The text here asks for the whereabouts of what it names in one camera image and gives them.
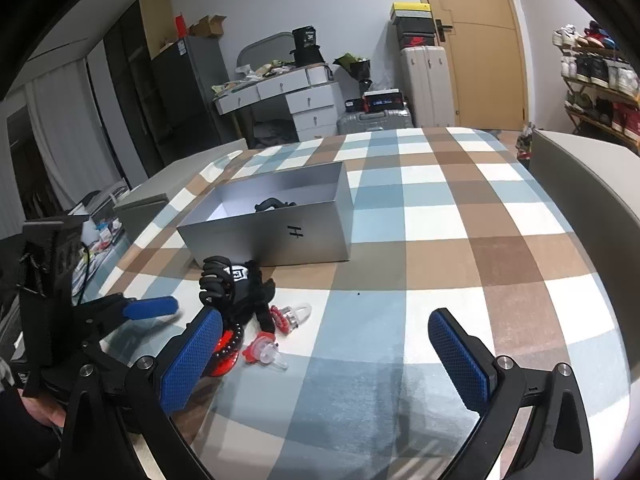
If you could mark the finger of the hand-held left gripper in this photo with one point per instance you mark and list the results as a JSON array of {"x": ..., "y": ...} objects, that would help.
[{"x": 150, "y": 307}]

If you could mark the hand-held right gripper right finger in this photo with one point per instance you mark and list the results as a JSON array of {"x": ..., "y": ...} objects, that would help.
[{"x": 457, "y": 360}]

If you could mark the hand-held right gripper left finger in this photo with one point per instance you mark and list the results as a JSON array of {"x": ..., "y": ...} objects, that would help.
[{"x": 192, "y": 355}]

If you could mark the red bangle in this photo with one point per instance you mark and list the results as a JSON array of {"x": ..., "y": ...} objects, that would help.
[{"x": 224, "y": 362}]

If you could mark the black toy with white disc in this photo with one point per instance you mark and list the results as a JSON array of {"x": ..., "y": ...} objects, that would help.
[{"x": 216, "y": 280}]

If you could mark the clear plastic clip with red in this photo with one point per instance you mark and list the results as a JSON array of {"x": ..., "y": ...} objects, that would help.
[
  {"x": 296, "y": 314},
  {"x": 265, "y": 352}
]

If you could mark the black red toy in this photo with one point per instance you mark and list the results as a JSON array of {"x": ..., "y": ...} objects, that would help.
[{"x": 250, "y": 287}]

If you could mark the silver grey cardboard box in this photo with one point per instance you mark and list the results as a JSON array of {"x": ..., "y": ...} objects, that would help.
[{"x": 300, "y": 240}]

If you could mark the black curved hair clip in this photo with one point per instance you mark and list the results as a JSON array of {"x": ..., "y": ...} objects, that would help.
[{"x": 272, "y": 205}]

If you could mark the person's left forearm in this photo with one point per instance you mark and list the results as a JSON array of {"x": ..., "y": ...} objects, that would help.
[{"x": 22, "y": 440}]

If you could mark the brown blue checked blanket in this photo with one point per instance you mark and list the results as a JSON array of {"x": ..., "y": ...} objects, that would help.
[{"x": 450, "y": 260}]

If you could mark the grey bench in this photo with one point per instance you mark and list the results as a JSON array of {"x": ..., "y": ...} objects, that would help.
[
  {"x": 585, "y": 180},
  {"x": 160, "y": 192}
]

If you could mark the grey curtain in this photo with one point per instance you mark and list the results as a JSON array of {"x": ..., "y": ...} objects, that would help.
[{"x": 55, "y": 140}]

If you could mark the dark refrigerator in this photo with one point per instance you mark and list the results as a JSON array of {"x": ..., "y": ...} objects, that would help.
[{"x": 187, "y": 95}]

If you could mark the dark wardrobe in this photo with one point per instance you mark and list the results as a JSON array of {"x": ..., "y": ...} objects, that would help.
[{"x": 132, "y": 70}]

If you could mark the silver suitcase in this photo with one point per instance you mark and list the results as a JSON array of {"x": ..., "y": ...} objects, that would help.
[{"x": 375, "y": 121}]

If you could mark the white desk with drawers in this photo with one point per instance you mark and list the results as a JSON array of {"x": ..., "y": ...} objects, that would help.
[{"x": 295, "y": 97}]

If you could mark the black box with red trim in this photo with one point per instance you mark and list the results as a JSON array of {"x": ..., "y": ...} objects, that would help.
[{"x": 384, "y": 100}]

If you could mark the white suitcase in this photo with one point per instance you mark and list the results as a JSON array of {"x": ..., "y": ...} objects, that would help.
[{"x": 427, "y": 85}]

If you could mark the grey arched mirror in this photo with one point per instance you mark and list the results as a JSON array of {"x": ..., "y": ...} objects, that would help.
[{"x": 260, "y": 50}]

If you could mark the wooden shoe rack with shoes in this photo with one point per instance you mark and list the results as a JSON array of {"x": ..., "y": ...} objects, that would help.
[{"x": 597, "y": 80}]

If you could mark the green bouquet in black wrap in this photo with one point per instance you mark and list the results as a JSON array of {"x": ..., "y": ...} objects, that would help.
[{"x": 352, "y": 64}]

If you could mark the wooden door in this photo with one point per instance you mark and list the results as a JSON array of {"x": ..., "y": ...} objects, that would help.
[{"x": 475, "y": 45}]

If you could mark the black shoe box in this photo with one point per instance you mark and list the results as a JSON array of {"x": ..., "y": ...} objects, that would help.
[{"x": 417, "y": 35}]

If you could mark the yellow-lid shoe box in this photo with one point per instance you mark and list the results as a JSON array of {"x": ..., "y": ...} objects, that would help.
[{"x": 411, "y": 10}]

